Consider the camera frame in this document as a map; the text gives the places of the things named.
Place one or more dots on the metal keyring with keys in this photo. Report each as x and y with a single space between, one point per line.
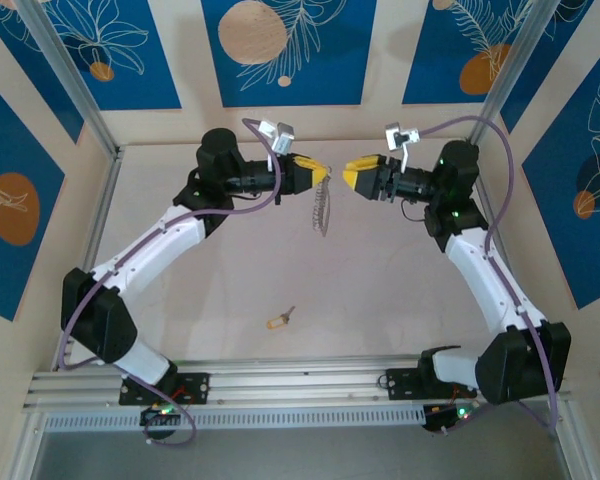
320 210

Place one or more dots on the key with yellow tag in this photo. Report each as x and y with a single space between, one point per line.
277 321

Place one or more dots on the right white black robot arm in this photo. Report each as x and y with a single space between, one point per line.
485 280

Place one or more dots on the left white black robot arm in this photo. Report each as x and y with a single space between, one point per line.
145 250

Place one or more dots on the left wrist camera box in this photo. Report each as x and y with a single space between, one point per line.
280 136

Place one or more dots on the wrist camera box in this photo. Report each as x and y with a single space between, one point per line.
400 136
280 136

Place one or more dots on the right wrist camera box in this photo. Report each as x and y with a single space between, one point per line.
400 136

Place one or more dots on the aluminium side rail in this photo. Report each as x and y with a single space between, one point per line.
102 215
492 220

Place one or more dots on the blue floral wall panel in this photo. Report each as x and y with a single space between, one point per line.
430 50
540 85
555 200
330 75
145 75
30 150
40 85

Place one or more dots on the aluminium frame post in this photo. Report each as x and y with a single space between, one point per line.
505 75
75 85

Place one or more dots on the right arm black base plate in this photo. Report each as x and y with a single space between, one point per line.
405 382

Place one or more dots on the aluminium mounting rail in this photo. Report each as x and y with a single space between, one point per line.
305 382

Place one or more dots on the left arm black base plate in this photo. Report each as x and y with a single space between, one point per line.
195 387

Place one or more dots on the aluminium frame leg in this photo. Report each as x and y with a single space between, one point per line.
575 450
27 450

